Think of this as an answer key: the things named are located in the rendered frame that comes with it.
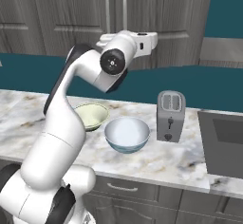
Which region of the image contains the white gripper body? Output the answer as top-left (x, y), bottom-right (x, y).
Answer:
top-left (95, 33), bottom-right (116, 50)

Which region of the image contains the grey wood cabinet door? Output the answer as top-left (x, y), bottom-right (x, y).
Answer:
top-left (0, 0), bottom-right (47, 56)
top-left (29, 0), bottom-right (117, 58)
top-left (113, 0), bottom-right (215, 71)

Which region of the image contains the pale green bowl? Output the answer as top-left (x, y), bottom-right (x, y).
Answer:
top-left (73, 103), bottom-right (111, 133)

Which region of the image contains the light blue bowl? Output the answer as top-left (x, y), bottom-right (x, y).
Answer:
top-left (103, 116), bottom-right (151, 155)

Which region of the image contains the grey toaster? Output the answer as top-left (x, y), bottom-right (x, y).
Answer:
top-left (156, 89), bottom-right (187, 143)

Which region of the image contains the grey range hood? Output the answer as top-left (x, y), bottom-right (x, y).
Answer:
top-left (198, 36), bottom-right (243, 69)

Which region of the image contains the grey drawer front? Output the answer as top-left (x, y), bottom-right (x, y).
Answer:
top-left (179, 188), bottom-right (243, 218)
top-left (94, 174), bottom-right (160, 204)

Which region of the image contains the silver bar cabinet handle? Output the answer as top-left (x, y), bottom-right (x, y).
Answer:
top-left (121, 0), bottom-right (128, 31)
top-left (104, 0), bottom-right (111, 35)

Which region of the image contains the silver drawer handle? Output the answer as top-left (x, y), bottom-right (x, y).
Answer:
top-left (106, 182), bottom-right (140, 193)

